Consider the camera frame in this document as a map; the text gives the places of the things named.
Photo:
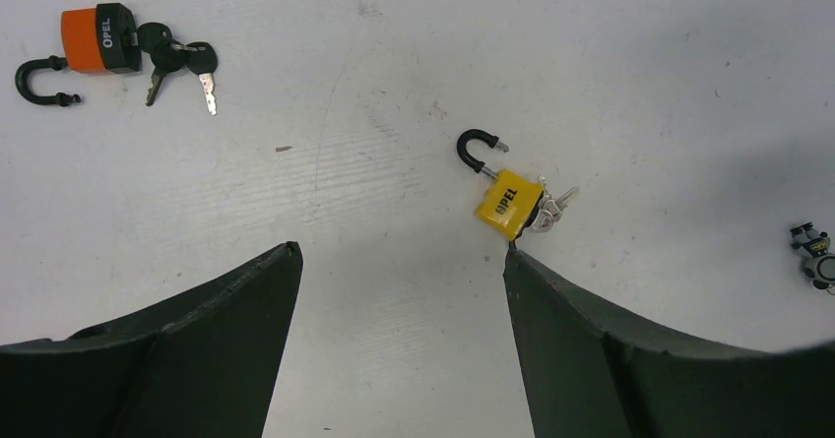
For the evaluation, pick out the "orange black padlock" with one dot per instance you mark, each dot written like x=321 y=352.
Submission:
x=102 y=39

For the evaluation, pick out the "yellow padlock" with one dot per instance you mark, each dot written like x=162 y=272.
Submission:
x=511 y=202

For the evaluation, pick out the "silver keys bunch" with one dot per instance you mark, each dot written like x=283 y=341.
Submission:
x=550 y=209

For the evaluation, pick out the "black head keys bunch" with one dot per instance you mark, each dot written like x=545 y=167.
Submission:
x=170 y=56

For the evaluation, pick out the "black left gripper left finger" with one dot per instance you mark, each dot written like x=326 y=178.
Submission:
x=202 y=363

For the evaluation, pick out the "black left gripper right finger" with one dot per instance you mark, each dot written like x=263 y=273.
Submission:
x=592 y=368

